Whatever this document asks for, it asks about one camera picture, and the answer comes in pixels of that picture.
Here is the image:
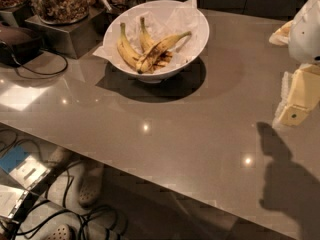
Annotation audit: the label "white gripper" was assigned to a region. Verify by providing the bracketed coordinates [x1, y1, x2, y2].
[269, 0, 320, 128]

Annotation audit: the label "spotted banana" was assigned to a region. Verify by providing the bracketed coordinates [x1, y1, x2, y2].
[136, 31, 192, 74]

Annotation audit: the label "white bowl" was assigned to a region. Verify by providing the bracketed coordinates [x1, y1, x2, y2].
[94, 0, 209, 83]

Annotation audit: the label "middle yellow banana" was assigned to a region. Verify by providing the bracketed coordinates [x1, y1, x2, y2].
[138, 16, 174, 74]

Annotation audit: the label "yellow banana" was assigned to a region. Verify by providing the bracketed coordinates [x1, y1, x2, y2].
[138, 16, 174, 74]
[117, 23, 140, 69]

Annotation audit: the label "left yellow banana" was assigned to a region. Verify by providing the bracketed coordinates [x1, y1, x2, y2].
[117, 23, 140, 69]

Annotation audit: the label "white paper liner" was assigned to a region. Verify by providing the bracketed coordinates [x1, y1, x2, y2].
[94, 0, 203, 75]

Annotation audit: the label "steel jar stand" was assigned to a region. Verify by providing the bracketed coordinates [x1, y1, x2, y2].
[26, 8, 109, 59]

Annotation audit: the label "grey clog shoe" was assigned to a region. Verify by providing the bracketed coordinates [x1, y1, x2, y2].
[78, 160, 104, 208]
[44, 224, 73, 240]

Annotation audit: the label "glass jar of nuts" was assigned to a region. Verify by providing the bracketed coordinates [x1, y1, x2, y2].
[30, 0, 89, 25]

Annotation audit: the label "dark round appliance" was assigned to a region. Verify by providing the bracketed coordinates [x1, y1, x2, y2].
[0, 21, 42, 66]

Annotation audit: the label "left steel stand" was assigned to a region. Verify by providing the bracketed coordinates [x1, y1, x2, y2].
[0, 3, 33, 27]

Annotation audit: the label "blue and silver box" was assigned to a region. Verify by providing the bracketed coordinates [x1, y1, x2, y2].
[0, 146, 50, 190]

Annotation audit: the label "silver flat device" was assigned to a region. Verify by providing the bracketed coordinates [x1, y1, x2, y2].
[0, 184, 29, 221]

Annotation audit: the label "black power cable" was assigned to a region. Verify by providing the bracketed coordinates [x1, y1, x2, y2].
[0, 40, 70, 78]

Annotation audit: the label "black floor cables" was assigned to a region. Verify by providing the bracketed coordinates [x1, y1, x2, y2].
[0, 127, 129, 240]

